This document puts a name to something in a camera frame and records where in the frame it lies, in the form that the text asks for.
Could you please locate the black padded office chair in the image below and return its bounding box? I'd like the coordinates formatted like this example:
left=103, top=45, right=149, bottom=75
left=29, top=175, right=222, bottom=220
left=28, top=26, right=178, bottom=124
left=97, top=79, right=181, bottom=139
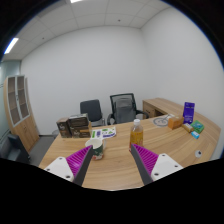
left=79, top=99, right=106, bottom=127

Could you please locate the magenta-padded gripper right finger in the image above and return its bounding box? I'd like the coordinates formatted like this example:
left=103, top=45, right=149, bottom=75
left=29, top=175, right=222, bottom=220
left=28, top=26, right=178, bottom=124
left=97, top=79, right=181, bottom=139
left=130, top=143, right=184, bottom=186

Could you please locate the yellow small box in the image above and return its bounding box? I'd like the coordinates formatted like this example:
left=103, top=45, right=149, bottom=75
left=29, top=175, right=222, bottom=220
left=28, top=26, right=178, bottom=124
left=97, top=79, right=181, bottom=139
left=181, top=122, right=195, bottom=134

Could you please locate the black printed box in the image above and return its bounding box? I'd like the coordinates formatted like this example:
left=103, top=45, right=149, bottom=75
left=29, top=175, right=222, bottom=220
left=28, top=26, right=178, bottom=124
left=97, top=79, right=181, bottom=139
left=67, top=113, right=90, bottom=129

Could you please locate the yellow-labelled drink bottle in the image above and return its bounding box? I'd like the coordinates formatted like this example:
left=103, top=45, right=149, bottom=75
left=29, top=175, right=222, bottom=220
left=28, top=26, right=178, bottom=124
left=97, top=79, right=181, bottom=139
left=129, top=118, right=145, bottom=152

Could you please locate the wooden glass-door cabinet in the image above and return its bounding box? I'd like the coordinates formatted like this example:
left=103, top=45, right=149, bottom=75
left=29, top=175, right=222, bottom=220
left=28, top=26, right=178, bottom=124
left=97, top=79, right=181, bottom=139
left=3, top=74, right=40, bottom=153

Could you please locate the orange wooden box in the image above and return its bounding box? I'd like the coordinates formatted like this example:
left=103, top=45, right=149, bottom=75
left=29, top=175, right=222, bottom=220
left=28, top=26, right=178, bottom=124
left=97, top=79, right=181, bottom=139
left=167, top=115, right=185, bottom=130

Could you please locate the wooden side desk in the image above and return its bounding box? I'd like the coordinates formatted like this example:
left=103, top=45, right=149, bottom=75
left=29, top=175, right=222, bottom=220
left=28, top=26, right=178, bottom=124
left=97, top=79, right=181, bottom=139
left=142, top=97, right=184, bottom=119

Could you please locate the white printed sticker sheet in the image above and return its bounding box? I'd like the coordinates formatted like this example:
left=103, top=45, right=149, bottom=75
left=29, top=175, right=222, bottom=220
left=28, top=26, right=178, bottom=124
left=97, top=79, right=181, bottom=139
left=90, top=125, right=118, bottom=140

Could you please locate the green and white mug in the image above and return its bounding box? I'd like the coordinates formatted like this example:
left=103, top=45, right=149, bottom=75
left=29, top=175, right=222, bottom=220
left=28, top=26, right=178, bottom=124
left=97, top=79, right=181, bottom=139
left=84, top=137, right=108, bottom=161

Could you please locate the brown and tan box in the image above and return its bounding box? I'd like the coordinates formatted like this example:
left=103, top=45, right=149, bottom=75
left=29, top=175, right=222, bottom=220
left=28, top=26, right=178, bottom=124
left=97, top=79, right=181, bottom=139
left=69, top=121, right=93, bottom=139

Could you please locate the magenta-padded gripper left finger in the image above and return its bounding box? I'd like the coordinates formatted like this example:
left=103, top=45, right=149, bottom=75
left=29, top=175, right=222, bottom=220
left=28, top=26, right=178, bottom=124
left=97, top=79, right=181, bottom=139
left=43, top=144, right=94, bottom=187

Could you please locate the black mesh office chair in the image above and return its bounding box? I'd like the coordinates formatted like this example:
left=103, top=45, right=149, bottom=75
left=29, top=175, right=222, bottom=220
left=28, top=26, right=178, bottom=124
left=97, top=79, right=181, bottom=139
left=106, top=92, right=150, bottom=126

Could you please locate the grey round disc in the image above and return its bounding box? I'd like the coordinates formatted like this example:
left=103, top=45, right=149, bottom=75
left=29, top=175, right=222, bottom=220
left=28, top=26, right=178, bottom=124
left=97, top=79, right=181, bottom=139
left=152, top=115, right=171, bottom=127

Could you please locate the purple upright box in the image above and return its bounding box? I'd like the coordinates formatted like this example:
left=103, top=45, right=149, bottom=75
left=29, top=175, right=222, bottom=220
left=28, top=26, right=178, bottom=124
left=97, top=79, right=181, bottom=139
left=182, top=101, right=196, bottom=125

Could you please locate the small dark brown box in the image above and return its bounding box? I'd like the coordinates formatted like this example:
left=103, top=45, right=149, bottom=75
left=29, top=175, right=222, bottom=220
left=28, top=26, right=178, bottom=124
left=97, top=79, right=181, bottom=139
left=55, top=117, right=72, bottom=139

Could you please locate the blue small packet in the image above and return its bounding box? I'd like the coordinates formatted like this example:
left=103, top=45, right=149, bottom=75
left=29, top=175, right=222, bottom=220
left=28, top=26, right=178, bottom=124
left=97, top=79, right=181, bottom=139
left=190, top=130, right=201, bottom=140

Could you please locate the green small box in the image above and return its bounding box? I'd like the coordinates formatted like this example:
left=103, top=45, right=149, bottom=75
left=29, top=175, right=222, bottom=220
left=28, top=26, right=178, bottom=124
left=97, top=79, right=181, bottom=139
left=190, top=120, right=205, bottom=135

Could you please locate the black leather sofa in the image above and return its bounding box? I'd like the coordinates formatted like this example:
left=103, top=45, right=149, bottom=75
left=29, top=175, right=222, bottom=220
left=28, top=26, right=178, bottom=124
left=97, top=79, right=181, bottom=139
left=0, top=133, right=32, bottom=165

